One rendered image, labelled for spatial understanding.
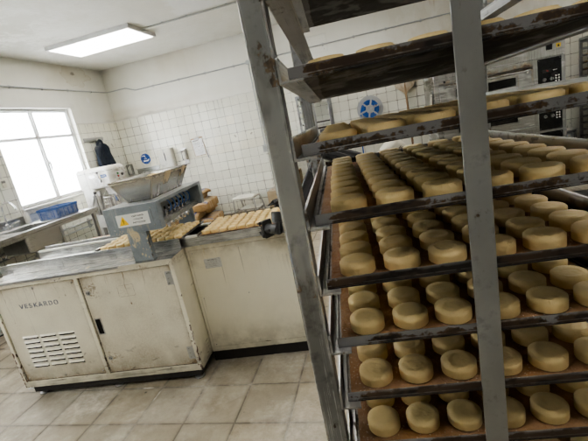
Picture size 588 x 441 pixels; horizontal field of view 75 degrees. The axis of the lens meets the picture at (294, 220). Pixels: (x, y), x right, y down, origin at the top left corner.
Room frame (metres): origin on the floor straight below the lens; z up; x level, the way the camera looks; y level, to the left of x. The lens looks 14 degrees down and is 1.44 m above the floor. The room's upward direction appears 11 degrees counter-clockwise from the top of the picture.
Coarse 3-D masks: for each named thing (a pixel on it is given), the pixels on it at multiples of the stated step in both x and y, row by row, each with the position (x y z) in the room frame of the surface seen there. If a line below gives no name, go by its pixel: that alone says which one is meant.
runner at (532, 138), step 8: (496, 136) 0.89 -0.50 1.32; (504, 136) 0.84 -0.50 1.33; (512, 136) 0.80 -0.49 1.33; (520, 136) 0.77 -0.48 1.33; (528, 136) 0.73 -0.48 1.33; (536, 136) 0.70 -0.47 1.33; (544, 136) 0.68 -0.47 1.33; (552, 136) 0.65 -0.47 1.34; (560, 136) 0.63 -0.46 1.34; (552, 144) 0.65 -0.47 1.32; (560, 144) 0.63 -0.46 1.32; (568, 144) 0.60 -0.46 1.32; (576, 144) 0.58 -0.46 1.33; (584, 144) 0.56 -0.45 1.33
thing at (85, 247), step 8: (192, 232) 2.61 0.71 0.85; (104, 240) 2.72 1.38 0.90; (112, 240) 2.70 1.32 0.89; (48, 248) 2.81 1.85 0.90; (56, 248) 2.77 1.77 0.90; (64, 248) 2.76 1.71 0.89; (72, 248) 2.75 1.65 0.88; (80, 248) 2.74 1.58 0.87; (88, 248) 2.73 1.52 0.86; (96, 248) 2.73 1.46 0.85; (40, 256) 2.80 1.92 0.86; (48, 256) 2.79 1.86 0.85
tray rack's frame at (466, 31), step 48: (240, 0) 0.47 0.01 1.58; (480, 48) 0.44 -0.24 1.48; (480, 96) 0.44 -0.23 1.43; (288, 144) 0.46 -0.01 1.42; (480, 144) 0.44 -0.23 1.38; (288, 192) 0.47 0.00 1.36; (480, 192) 0.44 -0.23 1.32; (288, 240) 0.47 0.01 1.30; (480, 240) 0.44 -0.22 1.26; (480, 288) 0.44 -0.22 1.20; (480, 336) 0.44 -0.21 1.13; (336, 384) 0.46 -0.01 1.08; (336, 432) 0.47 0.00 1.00
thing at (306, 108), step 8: (296, 56) 1.07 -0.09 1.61; (296, 64) 1.07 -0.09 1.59; (304, 104) 1.07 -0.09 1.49; (304, 112) 1.07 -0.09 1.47; (312, 112) 1.07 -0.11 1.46; (304, 120) 1.07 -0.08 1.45; (312, 120) 1.07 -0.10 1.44; (304, 128) 1.07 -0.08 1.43; (312, 160) 1.07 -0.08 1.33; (312, 168) 1.07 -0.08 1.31
